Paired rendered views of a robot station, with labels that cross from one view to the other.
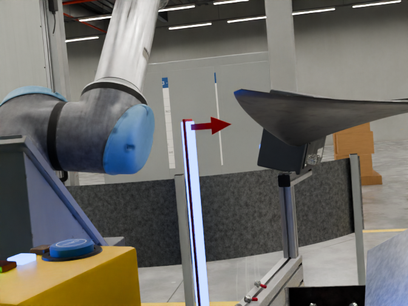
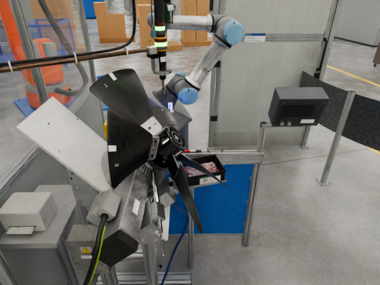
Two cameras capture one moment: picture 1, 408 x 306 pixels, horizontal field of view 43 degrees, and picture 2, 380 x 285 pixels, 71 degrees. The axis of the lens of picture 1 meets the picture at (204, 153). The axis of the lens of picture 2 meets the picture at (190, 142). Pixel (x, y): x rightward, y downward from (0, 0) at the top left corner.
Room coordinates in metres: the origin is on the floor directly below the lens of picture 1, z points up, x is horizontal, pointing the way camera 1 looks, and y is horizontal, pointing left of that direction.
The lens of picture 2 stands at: (0.25, -1.25, 1.74)
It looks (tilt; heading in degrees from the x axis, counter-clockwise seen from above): 31 degrees down; 66
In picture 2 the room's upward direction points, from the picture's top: straight up
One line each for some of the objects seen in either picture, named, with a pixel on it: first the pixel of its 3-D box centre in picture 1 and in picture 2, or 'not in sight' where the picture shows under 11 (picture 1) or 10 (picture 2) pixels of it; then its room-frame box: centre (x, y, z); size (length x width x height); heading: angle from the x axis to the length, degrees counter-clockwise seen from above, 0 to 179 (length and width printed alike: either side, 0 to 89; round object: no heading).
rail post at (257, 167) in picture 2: not in sight; (250, 207); (1.19, -0.18, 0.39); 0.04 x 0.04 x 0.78; 66
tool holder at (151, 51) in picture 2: not in sight; (159, 60); (0.55, -0.30, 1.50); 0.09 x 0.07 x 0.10; 11
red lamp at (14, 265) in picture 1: (2, 266); not in sight; (0.44, 0.18, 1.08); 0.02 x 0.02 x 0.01; 66
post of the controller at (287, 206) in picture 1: (288, 215); (261, 137); (1.19, -0.18, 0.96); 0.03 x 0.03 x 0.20; 66
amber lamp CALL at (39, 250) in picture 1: (43, 249); not in sight; (0.49, 0.16, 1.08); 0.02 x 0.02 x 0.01; 66
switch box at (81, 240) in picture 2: not in sight; (91, 249); (0.17, -0.37, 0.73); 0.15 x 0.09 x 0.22; 156
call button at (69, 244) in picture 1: (71, 250); not in sight; (0.48, 0.13, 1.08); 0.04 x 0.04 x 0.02
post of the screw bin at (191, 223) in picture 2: not in sight; (190, 228); (0.74, -0.18, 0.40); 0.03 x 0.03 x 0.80; 81
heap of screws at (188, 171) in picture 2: not in sight; (202, 172); (0.80, -0.19, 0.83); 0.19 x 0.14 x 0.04; 171
